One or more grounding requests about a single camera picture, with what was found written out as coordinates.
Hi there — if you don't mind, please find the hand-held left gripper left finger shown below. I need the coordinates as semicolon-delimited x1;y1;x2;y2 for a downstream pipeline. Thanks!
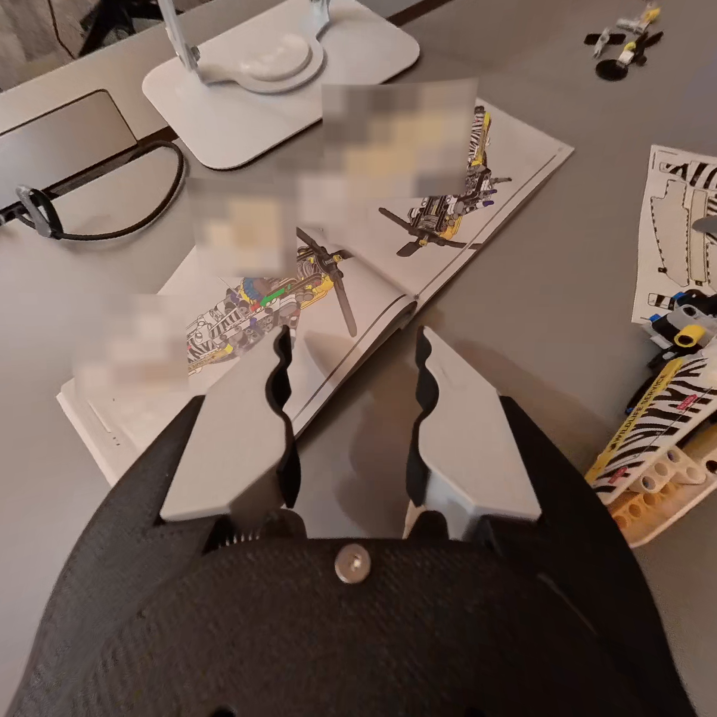
159;325;301;524

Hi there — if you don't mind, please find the lego instruction booklet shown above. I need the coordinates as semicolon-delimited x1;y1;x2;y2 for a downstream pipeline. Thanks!
56;98;575;485

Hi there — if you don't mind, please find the white monitor stand base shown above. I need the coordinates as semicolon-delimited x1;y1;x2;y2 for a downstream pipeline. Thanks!
142;0;421;170

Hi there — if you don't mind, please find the black office chair base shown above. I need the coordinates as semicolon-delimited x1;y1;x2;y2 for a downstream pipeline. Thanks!
47;0;169;57

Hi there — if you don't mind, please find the black cable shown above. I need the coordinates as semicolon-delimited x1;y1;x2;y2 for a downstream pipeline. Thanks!
34;140;186;243

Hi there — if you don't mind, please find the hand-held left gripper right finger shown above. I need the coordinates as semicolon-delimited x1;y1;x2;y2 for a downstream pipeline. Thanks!
403;326;542;540

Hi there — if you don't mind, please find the zebra striped lego plane model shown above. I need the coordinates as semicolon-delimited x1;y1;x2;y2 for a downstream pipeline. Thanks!
585;288;717;548

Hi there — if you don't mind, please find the small parts cluster far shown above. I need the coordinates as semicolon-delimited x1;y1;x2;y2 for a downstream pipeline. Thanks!
584;0;665;83

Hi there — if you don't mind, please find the zebra sticker sheet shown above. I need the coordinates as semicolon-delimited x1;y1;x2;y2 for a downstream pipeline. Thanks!
632;145;717;331

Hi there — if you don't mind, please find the grey cable strap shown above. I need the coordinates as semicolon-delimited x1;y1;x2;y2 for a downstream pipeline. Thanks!
16;185;63;239

